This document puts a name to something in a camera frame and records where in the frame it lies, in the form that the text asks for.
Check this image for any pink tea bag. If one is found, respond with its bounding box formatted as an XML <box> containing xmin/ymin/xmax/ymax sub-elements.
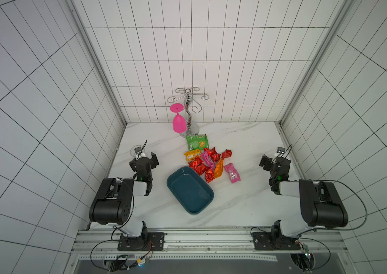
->
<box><xmin>224</xmin><ymin>163</ymin><xmax>241</xmax><ymax>183</ymax></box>

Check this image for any yellow snack packet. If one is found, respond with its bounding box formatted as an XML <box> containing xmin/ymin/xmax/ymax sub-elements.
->
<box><xmin>184</xmin><ymin>149</ymin><xmax>201</xmax><ymax>161</ymax></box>

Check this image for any red tea bag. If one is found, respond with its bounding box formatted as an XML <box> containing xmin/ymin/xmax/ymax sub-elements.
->
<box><xmin>204</xmin><ymin>147</ymin><xmax>221</xmax><ymax>162</ymax></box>
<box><xmin>195</xmin><ymin>163</ymin><xmax>210</xmax><ymax>176</ymax></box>
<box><xmin>221</xmin><ymin>150</ymin><xmax>232</xmax><ymax>159</ymax></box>
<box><xmin>188</xmin><ymin>156</ymin><xmax>203</xmax><ymax>170</ymax></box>
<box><xmin>205</xmin><ymin>169</ymin><xmax>215</xmax><ymax>183</ymax></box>

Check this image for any purple tea bag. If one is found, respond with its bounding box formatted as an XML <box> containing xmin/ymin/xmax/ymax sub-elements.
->
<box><xmin>200</xmin><ymin>151</ymin><xmax>216</xmax><ymax>170</ymax></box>

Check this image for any orange tea bag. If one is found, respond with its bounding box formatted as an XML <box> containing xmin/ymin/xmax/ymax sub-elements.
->
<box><xmin>214</xmin><ymin>158</ymin><xmax>224</xmax><ymax>178</ymax></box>

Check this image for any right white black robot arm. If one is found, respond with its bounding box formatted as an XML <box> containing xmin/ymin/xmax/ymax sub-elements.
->
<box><xmin>259</xmin><ymin>155</ymin><xmax>348</xmax><ymax>250</ymax></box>

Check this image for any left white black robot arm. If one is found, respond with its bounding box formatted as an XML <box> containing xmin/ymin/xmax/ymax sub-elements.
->
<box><xmin>89</xmin><ymin>153</ymin><xmax>159</xmax><ymax>251</ymax></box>

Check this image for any teal plastic storage box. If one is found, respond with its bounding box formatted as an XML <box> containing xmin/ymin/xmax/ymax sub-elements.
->
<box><xmin>167</xmin><ymin>166</ymin><xmax>214</xmax><ymax>215</ymax></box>

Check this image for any clear glass on table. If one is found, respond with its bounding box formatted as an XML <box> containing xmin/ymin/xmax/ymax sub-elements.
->
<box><xmin>130</xmin><ymin>145</ymin><xmax>146</xmax><ymax>159</ymax></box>

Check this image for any pink plastic wine glass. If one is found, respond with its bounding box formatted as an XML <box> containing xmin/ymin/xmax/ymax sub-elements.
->
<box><xmin>170</xmin><ymin>103</ymin><xmax>187</xmax><ymax>134</ymax></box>

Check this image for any green snack packet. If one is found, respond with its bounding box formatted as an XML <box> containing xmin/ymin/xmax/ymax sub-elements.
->
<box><xmin>186</xmin><ymin>134</ymin><xmax>209</xmax><ymax>151</ymax></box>

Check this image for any silver metal glass rack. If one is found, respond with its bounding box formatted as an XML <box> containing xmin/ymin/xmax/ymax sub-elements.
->
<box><xmin>167</xmin><ymin>87</ymin><xmax>209</xmax><ymax>137</ymax></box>

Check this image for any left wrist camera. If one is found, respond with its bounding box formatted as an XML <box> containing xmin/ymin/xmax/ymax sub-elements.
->
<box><xmin>134</xmin><ymin>146</ymin><xmax>143</xmax><ymax>159</ymax></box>

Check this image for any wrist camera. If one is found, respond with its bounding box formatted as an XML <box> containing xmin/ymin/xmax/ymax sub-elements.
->
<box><xmin>134</xmin><ymin>146</ymin><xmax>143</xmax><ymax>159</ymax></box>
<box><xmin>276</xmin><ymin>147</ymin><xmax>287</xmax><ymax>154</ymax></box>

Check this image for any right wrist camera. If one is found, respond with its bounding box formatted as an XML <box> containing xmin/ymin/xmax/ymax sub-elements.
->
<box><xmin>276</xmin><ymin>147</ymin><xmax>287</xmax><ymax>154</ymax></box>

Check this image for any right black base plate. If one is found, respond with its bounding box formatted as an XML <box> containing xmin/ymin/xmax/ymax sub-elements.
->
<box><xmin>251</xmin><ymin>232</ymin><xmax>301</xmax><ymax>251</ymax></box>

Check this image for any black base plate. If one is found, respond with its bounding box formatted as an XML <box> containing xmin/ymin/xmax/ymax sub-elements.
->
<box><xmin>117</xmin><ymin>232</ymin><xmax>166</xmax><ymax>251</ymax></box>
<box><xmin>251</xmin><ymin>232</ymin><xmax>301</xmax><ymax>251</ymax></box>

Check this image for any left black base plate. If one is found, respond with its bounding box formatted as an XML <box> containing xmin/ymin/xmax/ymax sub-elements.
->
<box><xmin>117</xmin><ymin>232</ymin><xmax>166</xmax><ymax>251</ymax></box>

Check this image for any aluminium mounting rail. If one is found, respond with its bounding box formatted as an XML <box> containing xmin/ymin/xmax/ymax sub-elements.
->
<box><xmin>71</xmin><ymin>228</ymin><xmax>347</xmax><ymax>262</ymax></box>

